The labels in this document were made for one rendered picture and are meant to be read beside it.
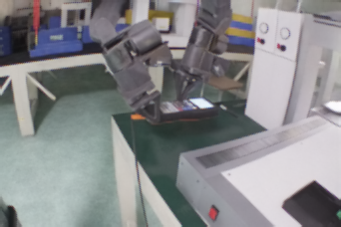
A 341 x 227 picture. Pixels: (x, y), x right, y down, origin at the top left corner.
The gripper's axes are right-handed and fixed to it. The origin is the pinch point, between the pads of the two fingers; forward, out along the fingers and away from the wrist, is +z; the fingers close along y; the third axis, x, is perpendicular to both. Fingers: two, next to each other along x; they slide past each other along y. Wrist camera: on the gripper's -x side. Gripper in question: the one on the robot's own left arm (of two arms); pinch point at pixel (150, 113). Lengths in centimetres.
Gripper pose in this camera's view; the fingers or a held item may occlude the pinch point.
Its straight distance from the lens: 58.4
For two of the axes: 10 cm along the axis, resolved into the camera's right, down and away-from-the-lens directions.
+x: -8.1, 5.6, -1.7
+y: -4.5, -4.0, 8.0
